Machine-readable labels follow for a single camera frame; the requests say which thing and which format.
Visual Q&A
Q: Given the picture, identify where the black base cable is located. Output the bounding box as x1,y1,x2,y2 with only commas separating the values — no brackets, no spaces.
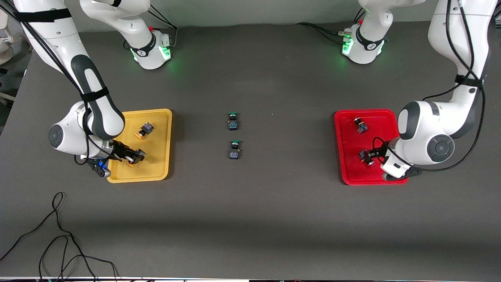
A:
148,3,179,48
296,22,347,40

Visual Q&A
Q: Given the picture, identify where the red plastic tray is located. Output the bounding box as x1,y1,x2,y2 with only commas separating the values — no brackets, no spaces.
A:
334,109,410,186

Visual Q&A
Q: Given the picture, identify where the black left base cable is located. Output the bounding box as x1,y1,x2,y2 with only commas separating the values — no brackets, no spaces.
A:
296,22,347,40

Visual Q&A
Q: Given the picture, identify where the white background equipment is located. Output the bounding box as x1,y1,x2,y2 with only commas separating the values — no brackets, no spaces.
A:
0,9,32,65

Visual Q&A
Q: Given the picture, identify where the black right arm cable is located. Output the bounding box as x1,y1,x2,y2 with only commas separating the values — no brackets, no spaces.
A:
0,0,118,166

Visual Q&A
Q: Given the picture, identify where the yellow push button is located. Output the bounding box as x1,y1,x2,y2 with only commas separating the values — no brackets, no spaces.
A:
135,121,154,140
127,148,146,168

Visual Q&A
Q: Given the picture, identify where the black loose cable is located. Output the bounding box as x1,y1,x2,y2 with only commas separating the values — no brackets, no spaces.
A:
38,235,118,282
0,192,97,282

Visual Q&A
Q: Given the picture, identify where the yellow plastic tray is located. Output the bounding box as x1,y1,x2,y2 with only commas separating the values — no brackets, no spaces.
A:
106,109,173,184

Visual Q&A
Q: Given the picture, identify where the dark grey table mat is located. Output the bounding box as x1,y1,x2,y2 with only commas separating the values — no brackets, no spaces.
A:
0,14,501,279

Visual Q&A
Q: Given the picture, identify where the black right base cable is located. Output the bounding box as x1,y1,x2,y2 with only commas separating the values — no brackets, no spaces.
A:
148,3,179,48

